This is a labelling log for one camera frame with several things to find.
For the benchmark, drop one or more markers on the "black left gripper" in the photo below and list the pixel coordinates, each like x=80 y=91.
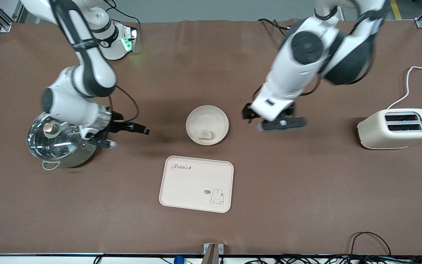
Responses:
x=248 y=112

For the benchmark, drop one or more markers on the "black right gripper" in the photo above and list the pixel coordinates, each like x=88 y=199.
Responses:
x=118 y=125

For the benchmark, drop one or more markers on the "cream round bowl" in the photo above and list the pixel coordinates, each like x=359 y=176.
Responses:
x=207 y=119

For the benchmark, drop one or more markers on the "small pale bun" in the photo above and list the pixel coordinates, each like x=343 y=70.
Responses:
x=205 y=135

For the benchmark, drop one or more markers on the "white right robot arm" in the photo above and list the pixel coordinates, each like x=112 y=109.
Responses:
x=86 y=69

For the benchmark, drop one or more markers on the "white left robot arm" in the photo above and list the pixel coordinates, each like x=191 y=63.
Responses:
x=306 y=62

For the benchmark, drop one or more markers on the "cream rabbit print tray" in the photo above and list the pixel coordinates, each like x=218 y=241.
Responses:
x=196 y=183

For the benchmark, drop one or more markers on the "steel pot with glass lid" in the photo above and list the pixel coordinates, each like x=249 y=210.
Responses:
x=60 y=146

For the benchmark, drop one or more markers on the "brown table cover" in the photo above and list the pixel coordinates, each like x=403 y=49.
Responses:
x=196 y=55

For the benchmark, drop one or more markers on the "cream two-slot toaster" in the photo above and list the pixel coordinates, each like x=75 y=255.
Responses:
x=376 y=132

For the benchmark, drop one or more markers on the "blue round knob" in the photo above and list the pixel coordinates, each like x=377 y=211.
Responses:
x=178 y=260

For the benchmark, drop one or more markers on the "grey metal bracket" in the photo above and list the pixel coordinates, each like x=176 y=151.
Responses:
x=213 y=253

